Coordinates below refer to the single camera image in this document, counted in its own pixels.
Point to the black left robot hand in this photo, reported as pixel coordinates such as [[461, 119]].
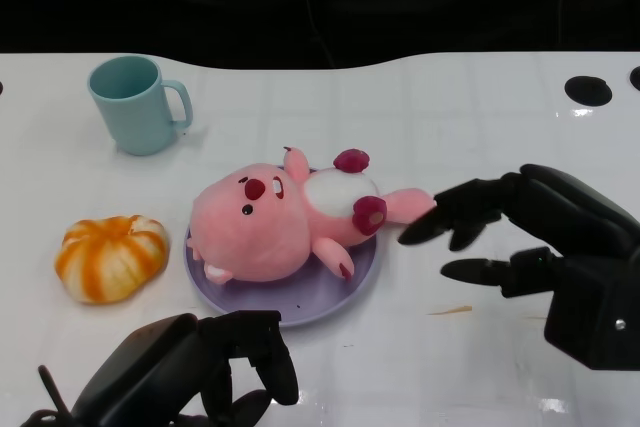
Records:
[[150, 372]]

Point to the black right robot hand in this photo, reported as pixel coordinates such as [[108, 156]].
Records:
[[575, 217]]

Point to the pink plush beaver doll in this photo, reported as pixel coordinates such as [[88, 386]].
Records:
[[255, 237]]

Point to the purple round plate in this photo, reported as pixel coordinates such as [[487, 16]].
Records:
[[310, 297]]

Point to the orange white striped plush pumpkin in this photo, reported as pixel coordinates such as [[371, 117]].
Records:
[[110, 259]]

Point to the light blue mug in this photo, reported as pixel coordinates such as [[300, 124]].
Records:
[[135, 117]]

